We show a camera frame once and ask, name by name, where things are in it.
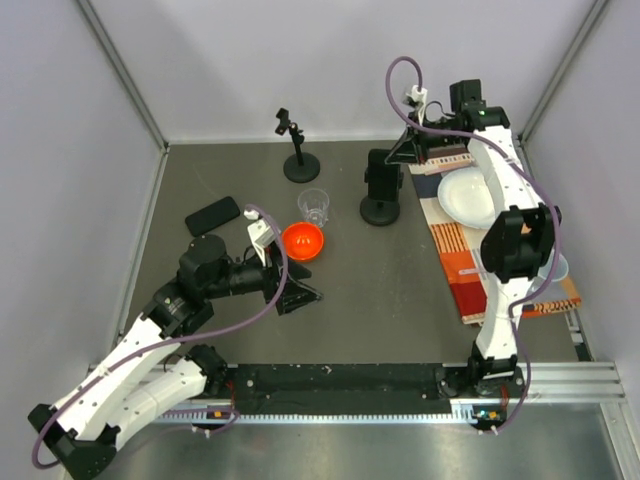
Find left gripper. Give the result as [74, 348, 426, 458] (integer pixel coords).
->
[205, 240, 323, 314]

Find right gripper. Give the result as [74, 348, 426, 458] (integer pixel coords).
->
[386, 110, 463, 165]

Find black phone stand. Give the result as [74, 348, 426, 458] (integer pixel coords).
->
[275, 108, 320, 184]
[359, 149, 403, 226]

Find black phone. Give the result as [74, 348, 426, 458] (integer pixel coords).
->
[185, 196, 240, 237]
[365, 149, 404, 202]

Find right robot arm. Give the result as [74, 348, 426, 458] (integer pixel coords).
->
[400, 80, 560, 397]

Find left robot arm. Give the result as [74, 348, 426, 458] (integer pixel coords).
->
[28, 234, 323, 479]

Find black phone on table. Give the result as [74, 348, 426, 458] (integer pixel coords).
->
[185, 196, 240, 237]

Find orange bowl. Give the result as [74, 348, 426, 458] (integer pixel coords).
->
[282, 222, 325, 262]

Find white paper plate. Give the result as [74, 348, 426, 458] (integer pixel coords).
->
[437, 167, 496, 230]

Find clear plastic cup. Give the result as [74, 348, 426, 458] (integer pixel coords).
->
[297, 188, 330, 228]

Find patterned cloth mat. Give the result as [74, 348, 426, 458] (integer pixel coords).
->
[407, 149, 585, 327]

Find pale blue cup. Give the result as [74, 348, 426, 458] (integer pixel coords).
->
[533, 253, 569, 287]

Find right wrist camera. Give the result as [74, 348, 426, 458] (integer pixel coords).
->
[403, 85, 428, 124]

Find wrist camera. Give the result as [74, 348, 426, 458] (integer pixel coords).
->
[403, 85, 428, 124]
[244, 206, 279, 267]

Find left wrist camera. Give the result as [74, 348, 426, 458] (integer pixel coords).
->
[244, 206, 279, 267]

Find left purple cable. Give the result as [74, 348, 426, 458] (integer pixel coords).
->
[30, 202, 290, 471]

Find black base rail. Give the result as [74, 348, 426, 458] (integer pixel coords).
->
[229, 363, 451, 416]

